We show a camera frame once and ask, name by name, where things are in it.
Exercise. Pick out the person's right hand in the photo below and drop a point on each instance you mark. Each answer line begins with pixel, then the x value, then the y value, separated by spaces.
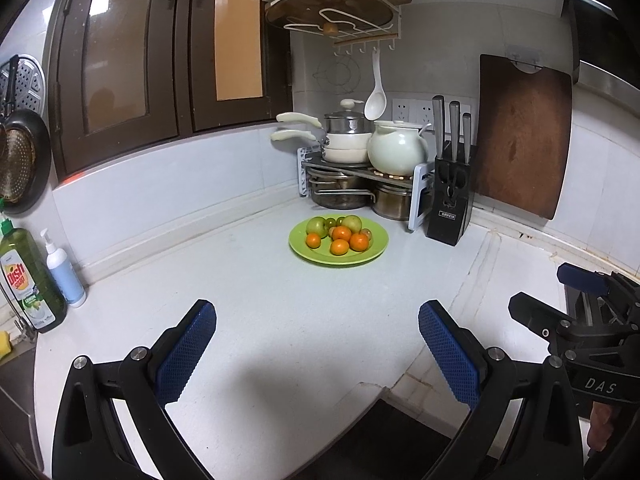
pixel 602 430

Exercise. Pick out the black frying pan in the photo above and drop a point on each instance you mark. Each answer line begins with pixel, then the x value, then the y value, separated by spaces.
pixel 42 160

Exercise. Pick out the steel stock pot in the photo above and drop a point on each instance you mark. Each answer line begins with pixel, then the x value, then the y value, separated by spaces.
pixel 392 202

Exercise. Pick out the grey pot rack shelf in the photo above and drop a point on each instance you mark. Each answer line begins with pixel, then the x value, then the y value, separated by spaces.
pixel 420 195

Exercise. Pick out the copper mesh strainer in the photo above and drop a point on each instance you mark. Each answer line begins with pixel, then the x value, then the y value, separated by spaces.
pixel 17 160

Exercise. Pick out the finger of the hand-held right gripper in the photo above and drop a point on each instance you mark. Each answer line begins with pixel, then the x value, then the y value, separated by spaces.
pixel 530 310
pixel 580 277

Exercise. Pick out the black kitchen scissors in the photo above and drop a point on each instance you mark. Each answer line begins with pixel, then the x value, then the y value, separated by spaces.
pixel 452 190

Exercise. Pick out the green plate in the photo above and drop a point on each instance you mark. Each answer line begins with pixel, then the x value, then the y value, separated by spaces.
pixel 301 252

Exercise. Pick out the green apple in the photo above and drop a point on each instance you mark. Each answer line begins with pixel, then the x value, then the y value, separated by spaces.
pixel 316 226

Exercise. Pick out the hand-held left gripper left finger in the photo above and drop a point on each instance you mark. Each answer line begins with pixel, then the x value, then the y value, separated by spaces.
pixel 187 355

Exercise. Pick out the metal steamer plate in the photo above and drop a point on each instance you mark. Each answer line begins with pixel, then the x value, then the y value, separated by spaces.
pixel 22 85

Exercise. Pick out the white ceramic pot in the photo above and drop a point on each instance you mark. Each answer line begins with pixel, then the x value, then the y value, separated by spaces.
pixel 395 150

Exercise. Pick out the green dish soap bottle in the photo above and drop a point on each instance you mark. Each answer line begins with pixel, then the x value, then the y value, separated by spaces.
pixel 30 280

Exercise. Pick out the range hood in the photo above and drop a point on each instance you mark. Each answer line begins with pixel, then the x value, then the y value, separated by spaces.
pixel 610 80

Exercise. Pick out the black knife block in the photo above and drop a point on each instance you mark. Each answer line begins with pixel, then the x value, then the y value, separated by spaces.
pixel 447 225

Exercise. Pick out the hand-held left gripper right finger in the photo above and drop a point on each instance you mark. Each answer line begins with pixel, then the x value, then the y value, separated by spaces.
pixel 450 355

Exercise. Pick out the brown kiwi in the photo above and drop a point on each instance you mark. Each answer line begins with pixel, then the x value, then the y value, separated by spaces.
pixel 369 234

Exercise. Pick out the white wall socket panel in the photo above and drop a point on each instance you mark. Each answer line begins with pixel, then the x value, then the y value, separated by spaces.
pixel 402 109

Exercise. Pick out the yellow-green apple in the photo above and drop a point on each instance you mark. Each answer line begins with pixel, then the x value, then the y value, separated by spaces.
pixel 352 222

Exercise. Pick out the small orange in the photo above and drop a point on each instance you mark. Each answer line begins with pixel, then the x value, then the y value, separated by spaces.
pixel 313 241

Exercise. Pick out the yellow sponge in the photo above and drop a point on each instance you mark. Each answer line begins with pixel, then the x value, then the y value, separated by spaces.
pixel 5 345

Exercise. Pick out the steel pot with glass lid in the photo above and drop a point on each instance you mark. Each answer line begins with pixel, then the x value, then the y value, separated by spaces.
pixel 342 122

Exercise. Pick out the white ceramic spoon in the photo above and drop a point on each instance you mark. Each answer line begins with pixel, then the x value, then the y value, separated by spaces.
pixel 426 128

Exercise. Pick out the cutting board wall hook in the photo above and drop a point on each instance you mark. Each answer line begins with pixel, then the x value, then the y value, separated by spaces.
pixel 524 57

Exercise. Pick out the orange with stem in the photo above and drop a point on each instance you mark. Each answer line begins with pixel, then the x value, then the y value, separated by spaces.
pixel 358 242

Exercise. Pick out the white pump bottle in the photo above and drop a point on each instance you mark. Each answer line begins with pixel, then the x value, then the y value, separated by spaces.
pixel 65 275

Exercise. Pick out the wooden bead trivet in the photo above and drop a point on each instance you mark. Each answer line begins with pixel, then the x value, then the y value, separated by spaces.
pixel 395 176

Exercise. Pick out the brown wooden cutting board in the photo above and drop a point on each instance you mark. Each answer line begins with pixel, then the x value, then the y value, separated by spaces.
pixel 522 140

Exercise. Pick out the steel faucet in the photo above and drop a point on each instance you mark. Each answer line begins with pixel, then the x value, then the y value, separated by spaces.
pixel 20 330

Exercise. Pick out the white ladle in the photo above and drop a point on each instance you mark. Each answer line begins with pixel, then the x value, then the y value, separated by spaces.
pixel 375 102

